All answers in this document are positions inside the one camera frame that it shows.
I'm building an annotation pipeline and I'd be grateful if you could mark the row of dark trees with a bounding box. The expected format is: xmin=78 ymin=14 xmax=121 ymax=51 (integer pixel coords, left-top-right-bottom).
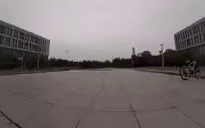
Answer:
xmin=46 ymin=48 xmax=191 ymax=70

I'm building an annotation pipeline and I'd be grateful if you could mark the grey concrete slab plaza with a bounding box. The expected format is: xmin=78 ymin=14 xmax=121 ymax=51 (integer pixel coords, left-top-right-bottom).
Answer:
xmin=0 ymin=68 xmax=205 ymax=128

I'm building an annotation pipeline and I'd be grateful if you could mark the tall thin tower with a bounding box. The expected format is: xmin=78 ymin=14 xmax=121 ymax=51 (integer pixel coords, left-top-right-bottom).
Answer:
xmin=131 ymin=46 xmax=136 ymax=68

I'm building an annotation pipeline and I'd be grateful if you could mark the pale lamp pole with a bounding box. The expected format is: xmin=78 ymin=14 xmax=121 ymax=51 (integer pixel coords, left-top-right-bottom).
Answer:
xmin=159 ymin=43 xmax=165 ymax=69

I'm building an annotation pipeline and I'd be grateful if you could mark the raised reddish paved terrace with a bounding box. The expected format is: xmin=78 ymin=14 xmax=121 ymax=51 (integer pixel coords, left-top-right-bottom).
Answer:
xmin=133 ymin=66 xmax=205 ymax=81

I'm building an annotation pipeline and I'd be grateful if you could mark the dark verge strip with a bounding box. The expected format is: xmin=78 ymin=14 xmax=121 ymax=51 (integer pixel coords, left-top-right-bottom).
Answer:
xmin=0 ymin=67 xmax=78 ymax=77

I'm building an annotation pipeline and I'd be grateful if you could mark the bicycle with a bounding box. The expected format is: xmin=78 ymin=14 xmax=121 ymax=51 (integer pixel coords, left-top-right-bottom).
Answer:
xmin=179 ymin=63 xmax=202 ymax=81

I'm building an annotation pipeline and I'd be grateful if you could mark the person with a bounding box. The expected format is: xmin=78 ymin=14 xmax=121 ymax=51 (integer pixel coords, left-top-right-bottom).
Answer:
xmin=185 ymin=59 xmax=199 ymax=75

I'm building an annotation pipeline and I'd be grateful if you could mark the long pale multi-storey building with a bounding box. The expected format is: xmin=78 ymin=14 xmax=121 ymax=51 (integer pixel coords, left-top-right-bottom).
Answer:
xmin=0 ymin=15 xmax=51 ymax=70

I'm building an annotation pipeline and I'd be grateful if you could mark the grey multi-storey building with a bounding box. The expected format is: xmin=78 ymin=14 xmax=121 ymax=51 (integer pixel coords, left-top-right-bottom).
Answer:
xmin=173 ymin=12 xmax=205 ymax=67

